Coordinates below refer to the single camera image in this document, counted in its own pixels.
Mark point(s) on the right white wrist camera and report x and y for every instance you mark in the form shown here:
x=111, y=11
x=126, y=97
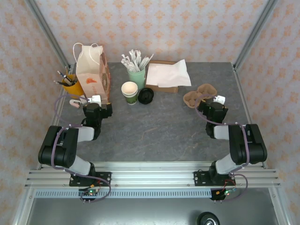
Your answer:
x=220, y=99

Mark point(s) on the right black mount plate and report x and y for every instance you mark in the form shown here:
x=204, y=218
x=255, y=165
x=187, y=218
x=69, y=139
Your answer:
x=199, y=179

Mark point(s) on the right aluminium frame post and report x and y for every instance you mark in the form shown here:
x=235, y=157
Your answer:
x=255, y=30

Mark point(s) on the pink white tape dispenser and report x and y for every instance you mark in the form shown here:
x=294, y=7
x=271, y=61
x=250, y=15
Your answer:
x=75, y=103

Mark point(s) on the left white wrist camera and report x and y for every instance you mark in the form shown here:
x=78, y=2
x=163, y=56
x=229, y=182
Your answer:
x=95, y=99

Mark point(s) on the yellow pencil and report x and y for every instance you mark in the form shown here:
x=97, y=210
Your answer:
x=67, y=71

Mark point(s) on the mint green straw cup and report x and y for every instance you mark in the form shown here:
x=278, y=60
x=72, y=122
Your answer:
x=136, y=79

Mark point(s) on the aluminium table rail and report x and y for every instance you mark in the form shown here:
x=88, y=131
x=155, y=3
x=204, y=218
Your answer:
x=56, y=117
x=246, y=105

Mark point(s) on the small controller board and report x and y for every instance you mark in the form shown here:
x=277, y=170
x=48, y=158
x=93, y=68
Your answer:
x=226, y=192
x=91, y=192

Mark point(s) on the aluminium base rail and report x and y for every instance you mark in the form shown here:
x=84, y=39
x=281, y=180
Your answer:
x=152, y=175

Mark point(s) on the black pen white tip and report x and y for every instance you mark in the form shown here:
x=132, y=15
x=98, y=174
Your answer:
x=58, y=82

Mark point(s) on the donut print paper bag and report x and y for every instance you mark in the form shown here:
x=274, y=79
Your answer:
x=90, y=77

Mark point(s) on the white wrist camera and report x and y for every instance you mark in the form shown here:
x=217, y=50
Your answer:
x=220, y=99
x=95, y=99

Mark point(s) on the black caster wheel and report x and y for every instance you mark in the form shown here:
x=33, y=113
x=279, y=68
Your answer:
x=208, y=220

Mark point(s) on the left aluminium frame post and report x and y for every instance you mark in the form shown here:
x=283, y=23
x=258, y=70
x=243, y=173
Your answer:
x=47, y=30

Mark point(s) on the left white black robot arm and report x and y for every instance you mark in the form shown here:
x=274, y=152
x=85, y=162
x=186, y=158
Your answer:
x=58, y=150

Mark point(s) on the brown pulp cup carrier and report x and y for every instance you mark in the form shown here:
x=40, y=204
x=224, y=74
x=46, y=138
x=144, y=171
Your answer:
x=191, y=98

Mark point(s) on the aluminium frame post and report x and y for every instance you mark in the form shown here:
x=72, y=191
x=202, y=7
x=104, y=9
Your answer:
x=47, y=30
x=255, y=30

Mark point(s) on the right aluminium table rail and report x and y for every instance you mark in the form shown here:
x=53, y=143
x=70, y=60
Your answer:
x=246, y=105

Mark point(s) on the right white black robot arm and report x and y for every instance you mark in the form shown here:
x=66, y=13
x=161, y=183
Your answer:
x=255, y=145

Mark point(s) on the brown cardboard napkin box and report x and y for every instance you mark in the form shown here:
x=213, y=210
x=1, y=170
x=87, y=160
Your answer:
x=164, y=89

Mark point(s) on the right small controller board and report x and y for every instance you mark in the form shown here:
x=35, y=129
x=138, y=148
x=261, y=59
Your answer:
x=226, y=192

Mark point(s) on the white napkin stack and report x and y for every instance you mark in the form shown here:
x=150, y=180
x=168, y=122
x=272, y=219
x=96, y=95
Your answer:
x=152, y=75

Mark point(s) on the black marker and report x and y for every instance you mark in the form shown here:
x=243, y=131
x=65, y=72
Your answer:
x=69, y=80

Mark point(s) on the left black mount plate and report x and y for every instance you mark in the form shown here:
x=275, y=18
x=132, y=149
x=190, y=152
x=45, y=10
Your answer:
x=105, y=178

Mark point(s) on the left aluminium table rail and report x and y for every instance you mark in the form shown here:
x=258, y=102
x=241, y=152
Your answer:
x=56, y=117

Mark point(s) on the black plastic cup lid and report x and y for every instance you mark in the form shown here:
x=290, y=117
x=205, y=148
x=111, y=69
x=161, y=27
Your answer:
x=145, y=96

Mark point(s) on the yellow pen cup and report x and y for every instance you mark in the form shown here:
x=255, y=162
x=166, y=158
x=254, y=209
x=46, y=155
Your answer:
x=72, y=90

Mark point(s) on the black mount plate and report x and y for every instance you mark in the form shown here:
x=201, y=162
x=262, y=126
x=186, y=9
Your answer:
x=199, y=179
x=105, y=178

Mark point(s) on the left small controller board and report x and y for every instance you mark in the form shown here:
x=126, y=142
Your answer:
x=91, y=192

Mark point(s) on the blue tipped pen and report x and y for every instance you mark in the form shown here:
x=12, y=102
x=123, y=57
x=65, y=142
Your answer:
x=61, y=74

